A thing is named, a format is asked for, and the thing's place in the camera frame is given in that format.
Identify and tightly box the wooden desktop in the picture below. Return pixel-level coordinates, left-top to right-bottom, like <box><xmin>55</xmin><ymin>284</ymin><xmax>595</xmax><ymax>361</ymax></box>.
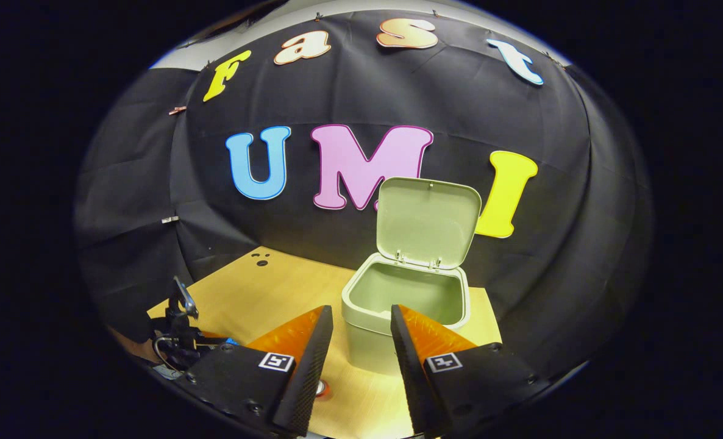
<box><xmin>147</xmin><ymin>246</ymin><xmax>502</xmax><ymax>439</ymax></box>

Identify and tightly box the black backdrop cloth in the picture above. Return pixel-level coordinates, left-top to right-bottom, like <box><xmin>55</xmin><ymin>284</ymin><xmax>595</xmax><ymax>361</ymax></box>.
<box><xmin>74</xmin><ymin>9</ymin><xmax>654</xmax><ymax>379</ymax></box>

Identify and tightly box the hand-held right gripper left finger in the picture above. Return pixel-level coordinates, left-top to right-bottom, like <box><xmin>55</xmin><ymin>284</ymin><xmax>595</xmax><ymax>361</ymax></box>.
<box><xmin>182</xmin><ymin>305</ymin><xmax>334</xmax><ymax>437</ymax></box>

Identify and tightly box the light green desktop garbage bin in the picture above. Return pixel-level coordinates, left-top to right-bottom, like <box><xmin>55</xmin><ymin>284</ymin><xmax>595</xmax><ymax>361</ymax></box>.
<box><xmin>341</xmin><ymin>177</ymin><xmax>483</xmax><ymax>376</ymax></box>

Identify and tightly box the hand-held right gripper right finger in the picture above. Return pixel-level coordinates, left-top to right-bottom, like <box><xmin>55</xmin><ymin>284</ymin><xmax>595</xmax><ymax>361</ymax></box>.
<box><xmin>390</xmin><ymin>304</ymin><xmax>550</xmax><ymax>438</ymax></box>

